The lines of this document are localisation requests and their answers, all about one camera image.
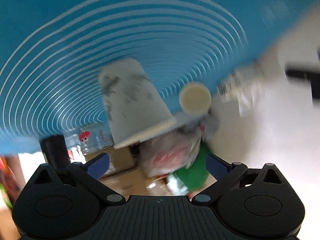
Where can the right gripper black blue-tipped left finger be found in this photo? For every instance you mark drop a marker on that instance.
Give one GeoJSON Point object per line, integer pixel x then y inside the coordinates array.
{"type": "Point", "coordinates": [65, 203]}

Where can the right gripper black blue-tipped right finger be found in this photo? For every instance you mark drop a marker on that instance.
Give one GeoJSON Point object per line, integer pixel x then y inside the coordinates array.
{"type": "Point", "coordinates": [248, 202]}

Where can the printed paper cup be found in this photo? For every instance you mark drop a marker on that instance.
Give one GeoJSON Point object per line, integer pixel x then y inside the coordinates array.
{"type": "Point", "coordinates": [134, 108]}

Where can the paper cup lying sideways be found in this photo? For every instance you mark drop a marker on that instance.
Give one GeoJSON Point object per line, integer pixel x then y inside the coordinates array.
{"type": "Point", "coordinates": [195, 99]}

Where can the black thermos bottle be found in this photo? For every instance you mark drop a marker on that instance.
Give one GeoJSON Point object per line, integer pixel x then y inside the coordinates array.
{"type": "Point", "coordinates": [55, 151]}

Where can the white tissue pack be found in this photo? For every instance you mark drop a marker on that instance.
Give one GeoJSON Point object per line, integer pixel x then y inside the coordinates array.
{"type": "Point", "coordinates": [244, 85]}

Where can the green bag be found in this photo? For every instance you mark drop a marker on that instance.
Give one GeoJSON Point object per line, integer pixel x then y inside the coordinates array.
{"type": "Point", "coordinates": [194, 177]}

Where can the glass jar with red sticker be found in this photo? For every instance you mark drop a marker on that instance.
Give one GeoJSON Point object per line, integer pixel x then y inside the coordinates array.
{"type": "Point", "coordinates": [90, 138]}

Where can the lower cardboard box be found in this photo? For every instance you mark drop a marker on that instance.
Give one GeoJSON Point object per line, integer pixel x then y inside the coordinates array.
{"type": "Point", "coordinates": [120, 159]}

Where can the clear bag with red print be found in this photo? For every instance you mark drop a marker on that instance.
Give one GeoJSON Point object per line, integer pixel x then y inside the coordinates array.
{"type": "Point", "coordinates": [176, 149]}

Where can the blue silicone baking mat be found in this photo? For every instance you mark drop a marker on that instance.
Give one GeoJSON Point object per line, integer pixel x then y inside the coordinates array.
{"type": "Point", "coordinates": [53, 50]}

